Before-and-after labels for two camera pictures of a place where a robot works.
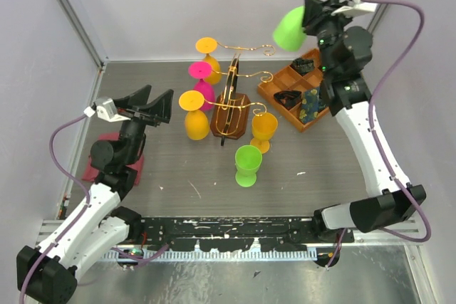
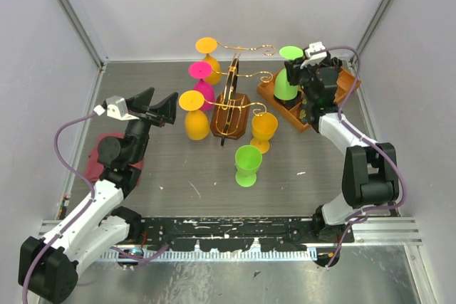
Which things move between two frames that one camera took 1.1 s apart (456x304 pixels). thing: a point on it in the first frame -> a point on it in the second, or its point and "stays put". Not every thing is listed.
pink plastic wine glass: [201, 70] stays put
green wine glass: [248, 161] stays put
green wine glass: [289, 33] -> [282, 89]
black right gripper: [321, 16] -> [294, 72]
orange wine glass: [197, 122] stays put
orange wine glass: [208, 45] stays put
